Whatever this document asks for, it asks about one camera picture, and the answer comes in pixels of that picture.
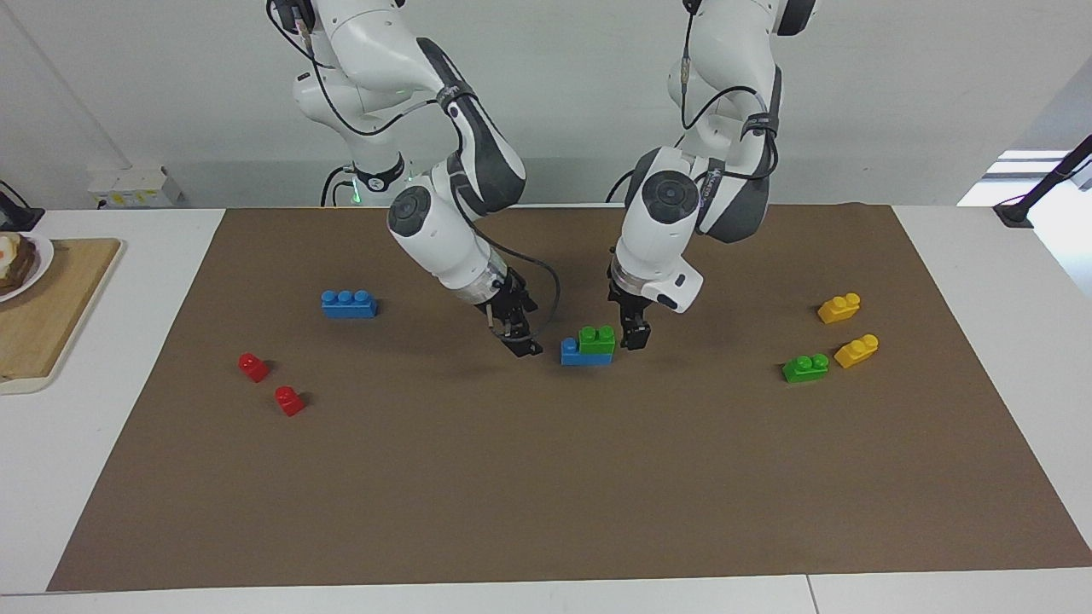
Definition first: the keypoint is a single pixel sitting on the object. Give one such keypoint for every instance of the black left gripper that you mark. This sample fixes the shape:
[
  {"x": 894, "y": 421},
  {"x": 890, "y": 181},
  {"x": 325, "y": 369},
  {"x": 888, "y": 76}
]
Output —
[{"x": 630, "y": 305}]

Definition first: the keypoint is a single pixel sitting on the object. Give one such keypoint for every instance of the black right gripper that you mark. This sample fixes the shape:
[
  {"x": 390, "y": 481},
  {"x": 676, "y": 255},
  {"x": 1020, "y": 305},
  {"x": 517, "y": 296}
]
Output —
[{"x": 510, "y": 298}]

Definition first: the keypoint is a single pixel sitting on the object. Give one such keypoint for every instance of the green two-stud block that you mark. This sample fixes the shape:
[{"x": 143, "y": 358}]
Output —
[
  {"x": 597, "y": 341},
  {"x": 804, "y": 369}
]

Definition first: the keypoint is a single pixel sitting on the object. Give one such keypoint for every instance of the blue three-stud block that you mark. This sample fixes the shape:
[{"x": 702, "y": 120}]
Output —
[
  {"x": 573, "y": 355},
  {"x": 348, "y": 305}
]

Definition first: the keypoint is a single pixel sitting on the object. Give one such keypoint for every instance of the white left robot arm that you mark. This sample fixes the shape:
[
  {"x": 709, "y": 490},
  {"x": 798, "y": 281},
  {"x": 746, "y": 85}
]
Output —
[{"x": 665, "y": 230}]

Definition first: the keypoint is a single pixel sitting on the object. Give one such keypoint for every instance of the yellow two-stud block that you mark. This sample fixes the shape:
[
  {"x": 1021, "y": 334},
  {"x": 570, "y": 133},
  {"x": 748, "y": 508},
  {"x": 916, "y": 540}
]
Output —
[
  {"x": 856, "y": 352},
  {"x": 838, "y": 309}
]

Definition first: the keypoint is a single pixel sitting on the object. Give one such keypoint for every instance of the red single-stud block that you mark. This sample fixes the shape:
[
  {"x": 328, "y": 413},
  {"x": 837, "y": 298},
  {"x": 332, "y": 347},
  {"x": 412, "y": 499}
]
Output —
[
  {"x": 289, "y": 401},
  {"x": 253, "y": 367}
]

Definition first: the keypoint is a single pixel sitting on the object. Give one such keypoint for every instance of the brown paper mat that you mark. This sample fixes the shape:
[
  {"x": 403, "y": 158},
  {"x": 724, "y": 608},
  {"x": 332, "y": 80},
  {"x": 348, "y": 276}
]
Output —
[{"x": 546, "y": 477}]

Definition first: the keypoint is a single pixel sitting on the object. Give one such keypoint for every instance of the white power strip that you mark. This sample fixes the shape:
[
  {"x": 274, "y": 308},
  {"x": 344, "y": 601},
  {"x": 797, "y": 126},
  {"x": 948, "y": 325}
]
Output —
[{"x": 136, "y": 188}]

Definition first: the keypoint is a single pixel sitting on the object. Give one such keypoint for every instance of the wooden cutting board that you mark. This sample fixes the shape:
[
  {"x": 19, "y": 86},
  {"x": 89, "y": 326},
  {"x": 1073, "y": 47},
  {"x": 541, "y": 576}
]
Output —
[{"x": 51, "y": 324}]

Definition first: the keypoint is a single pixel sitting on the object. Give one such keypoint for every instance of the white plate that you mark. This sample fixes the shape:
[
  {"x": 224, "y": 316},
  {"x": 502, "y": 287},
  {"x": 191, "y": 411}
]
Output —
[{"x": 43, "y": 256}]

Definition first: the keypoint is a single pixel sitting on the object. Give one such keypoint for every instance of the sandwich with egg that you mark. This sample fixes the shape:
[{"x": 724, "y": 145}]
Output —
[{"x": 15, "y": 264}]

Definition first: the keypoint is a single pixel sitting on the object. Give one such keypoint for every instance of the black clamp stand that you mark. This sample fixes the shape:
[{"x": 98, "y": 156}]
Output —
[{"x": 13, "y": 213}]

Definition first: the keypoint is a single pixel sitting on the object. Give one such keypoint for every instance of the black camera stand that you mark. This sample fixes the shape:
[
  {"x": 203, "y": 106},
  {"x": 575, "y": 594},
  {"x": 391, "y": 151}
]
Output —
[{"x": 1045, "y": 183}]

